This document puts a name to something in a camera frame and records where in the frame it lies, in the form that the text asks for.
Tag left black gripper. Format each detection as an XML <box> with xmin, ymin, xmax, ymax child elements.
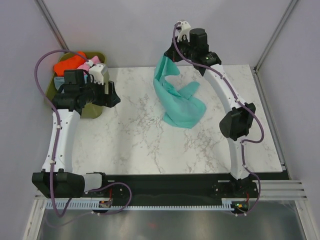
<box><xmin>80</xmin><ymin>77</ymin><xmax>121</xmax><ymax>108</ymax></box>

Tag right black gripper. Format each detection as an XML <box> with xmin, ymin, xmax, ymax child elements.
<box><xmin>165</xmin><ymin>34</ymin><xmax>196</xmax><ymax>63</ymax></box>

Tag teal t shirt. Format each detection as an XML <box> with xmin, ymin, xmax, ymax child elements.
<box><xmin>153</xmin><ymin>56</ymin><xmax>207</xmax><ymax>129</ymax></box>

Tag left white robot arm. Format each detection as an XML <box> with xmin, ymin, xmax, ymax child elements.
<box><xmin>32</xmin><ymin>66</ymin><xmax>121</xmax><ymax>199</ymax></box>

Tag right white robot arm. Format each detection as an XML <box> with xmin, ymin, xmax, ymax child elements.
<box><xmin>165</xmin><ymin>26</ymin><xmax>256</xmax><ymax>197</ymax></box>

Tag pink t shirt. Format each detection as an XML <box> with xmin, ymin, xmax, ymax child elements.
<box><xmin>77</xmin><ymin>55</ymin><xmax>101</xmax><ymax>71</ymax></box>

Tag orange t shirt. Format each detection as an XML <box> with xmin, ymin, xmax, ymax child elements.
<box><xmin>53</xmin><ymin>54</ymin><xmax>86</xmax><ymax>77</ymax></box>

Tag grey blue t shirt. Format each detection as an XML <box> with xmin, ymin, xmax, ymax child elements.
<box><xmin>53</xmin><ymin>76</ymin><xmax>65</xmax><ymax>91</ymax></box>

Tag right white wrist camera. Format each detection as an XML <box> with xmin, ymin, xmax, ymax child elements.
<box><xmin>175</xmin><ymin>20</ymin><xmax>191</xmax><ymax>43</ymax></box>

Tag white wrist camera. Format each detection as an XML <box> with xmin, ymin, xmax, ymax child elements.
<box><xmin>175</xmin><ymin>20</ymin><xmax>191</xmax><ymax>43</ymax></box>
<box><xmin>88</xmin><ymin>63</ymin><xmax>109</xmax><ymax>85</ymax></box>

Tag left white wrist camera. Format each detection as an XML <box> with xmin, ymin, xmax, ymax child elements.
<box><xmin>88</xmin><ymin>63</ymin><xmax>109</xmax><ymax>85</ymax></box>

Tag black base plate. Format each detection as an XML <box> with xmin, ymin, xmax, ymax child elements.
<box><xmin>87</xmin><ymin>173</ymin><xmax>258</xmax><ymax>206</ymax></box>

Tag white slotted cable duct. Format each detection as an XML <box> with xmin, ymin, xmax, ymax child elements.
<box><xmin>44</xmin><ymin>197</ymin><xmax>237</xmax><ymax>211</ymax></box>

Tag aluminium extrusion rail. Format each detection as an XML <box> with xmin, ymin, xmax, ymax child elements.
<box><xmin>257</xmin><ymin>180</ymin><xmax>308</xmax><ymax>201</ymax></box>

